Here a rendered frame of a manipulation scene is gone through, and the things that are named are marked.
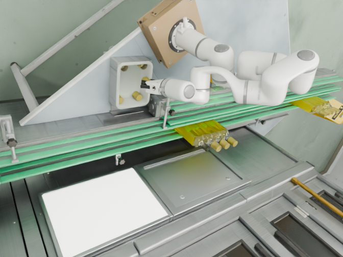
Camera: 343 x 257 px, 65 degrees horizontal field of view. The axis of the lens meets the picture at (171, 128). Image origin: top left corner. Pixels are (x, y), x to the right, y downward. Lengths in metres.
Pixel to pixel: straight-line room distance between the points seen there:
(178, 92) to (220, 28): 0.72
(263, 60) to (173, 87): 0.34
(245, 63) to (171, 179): 0.61
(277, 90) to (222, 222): 0.59
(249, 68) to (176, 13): 0.41
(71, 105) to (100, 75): 0.19
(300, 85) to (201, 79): 0.34
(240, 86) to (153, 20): 0.48
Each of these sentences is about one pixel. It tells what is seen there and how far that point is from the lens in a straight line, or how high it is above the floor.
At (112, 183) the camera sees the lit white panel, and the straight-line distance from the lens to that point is 1.22.
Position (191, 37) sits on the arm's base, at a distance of 1.19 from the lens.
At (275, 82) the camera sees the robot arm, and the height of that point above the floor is 1.40.
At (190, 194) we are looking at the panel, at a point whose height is 1.25.
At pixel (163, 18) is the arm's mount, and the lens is 1.21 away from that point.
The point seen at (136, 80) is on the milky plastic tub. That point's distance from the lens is 1.33.
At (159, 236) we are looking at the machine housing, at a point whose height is 1.37.
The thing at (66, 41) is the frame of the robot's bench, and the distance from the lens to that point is 1.77.
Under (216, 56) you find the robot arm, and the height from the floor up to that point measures 1.13.
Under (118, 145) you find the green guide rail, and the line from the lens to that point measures 1.29.
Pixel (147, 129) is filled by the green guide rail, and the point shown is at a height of 0.94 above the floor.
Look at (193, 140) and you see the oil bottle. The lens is 1.32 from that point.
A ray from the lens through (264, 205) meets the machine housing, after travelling 1.38.
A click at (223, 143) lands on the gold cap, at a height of 1.14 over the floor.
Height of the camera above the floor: 1.85
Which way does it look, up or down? 42 degrees down
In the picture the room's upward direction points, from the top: 132 degrees clockwise
